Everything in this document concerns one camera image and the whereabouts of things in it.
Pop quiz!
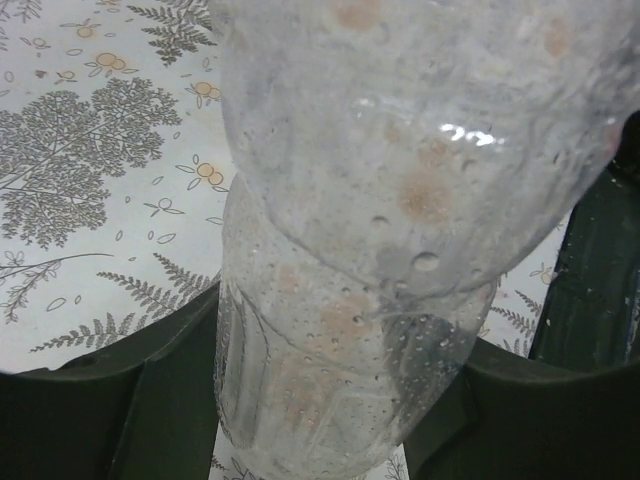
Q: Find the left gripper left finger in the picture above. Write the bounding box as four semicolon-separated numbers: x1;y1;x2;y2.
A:
1;286;219;479

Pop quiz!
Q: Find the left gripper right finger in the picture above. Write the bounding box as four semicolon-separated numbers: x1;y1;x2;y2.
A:
404;340;639;479

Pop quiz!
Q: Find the clear bottle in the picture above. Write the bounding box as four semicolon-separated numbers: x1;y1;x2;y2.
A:
209;1;639;479

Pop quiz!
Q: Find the floral table mat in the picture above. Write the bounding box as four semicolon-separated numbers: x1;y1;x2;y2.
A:
0;0;571;480

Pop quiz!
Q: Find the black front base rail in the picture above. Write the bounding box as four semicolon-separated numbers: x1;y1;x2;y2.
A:
529;113;639;372

